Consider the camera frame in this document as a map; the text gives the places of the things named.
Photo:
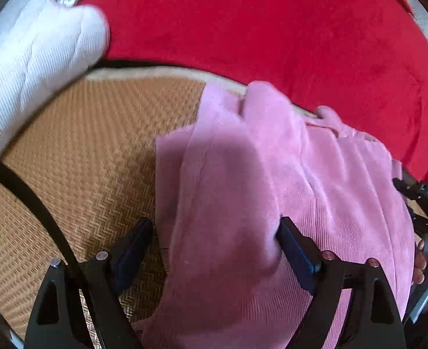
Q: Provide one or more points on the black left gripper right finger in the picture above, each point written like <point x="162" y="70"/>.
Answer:
<point x="314" y="272"/>

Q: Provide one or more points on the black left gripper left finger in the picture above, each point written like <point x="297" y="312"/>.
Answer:
<point x="119" y="265"/>

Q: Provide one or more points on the pink corduroy jacket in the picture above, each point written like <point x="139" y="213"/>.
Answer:
<point x="221" y="186"/>

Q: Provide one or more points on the person's right hand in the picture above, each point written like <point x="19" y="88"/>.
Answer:
<point x="420" y="264"/>

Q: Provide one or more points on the woven rattan bed mat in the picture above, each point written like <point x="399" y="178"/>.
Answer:
<point x="90" y="157"/>

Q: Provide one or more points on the red blanket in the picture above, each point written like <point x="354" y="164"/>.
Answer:
<point x="366" y="59"/>

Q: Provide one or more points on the white quilted pillow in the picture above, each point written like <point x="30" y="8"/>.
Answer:
<point x="44" y="44"/>

